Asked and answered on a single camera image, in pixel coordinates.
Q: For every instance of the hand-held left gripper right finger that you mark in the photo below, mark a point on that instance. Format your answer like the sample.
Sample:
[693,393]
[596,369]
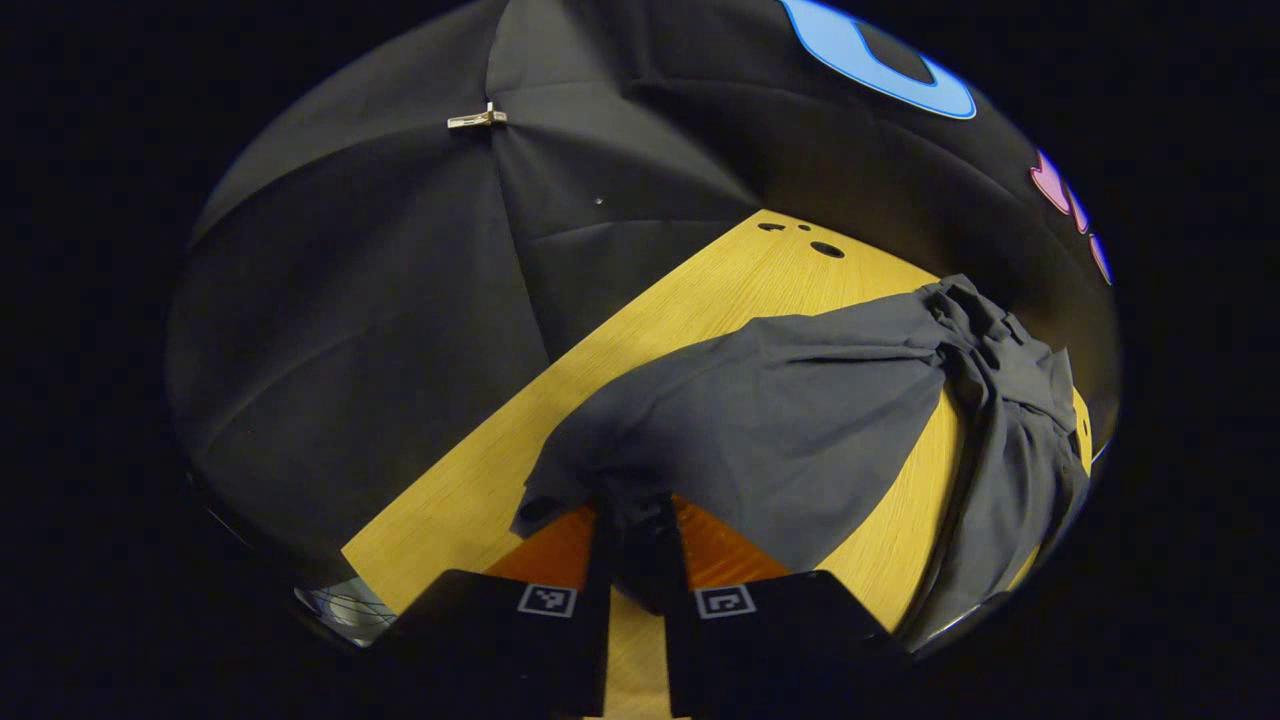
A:
[770,650]

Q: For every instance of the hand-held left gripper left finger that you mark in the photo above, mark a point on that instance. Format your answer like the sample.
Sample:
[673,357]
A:
[500,650]

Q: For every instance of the grey button shirt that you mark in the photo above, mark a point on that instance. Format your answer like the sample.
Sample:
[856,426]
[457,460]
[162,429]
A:
[780,420]

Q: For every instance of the black backdrop cloth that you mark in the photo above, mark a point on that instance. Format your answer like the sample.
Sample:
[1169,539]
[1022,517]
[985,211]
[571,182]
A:
[350,300]

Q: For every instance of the small metal clip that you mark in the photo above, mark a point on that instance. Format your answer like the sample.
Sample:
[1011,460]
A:
[477,119]

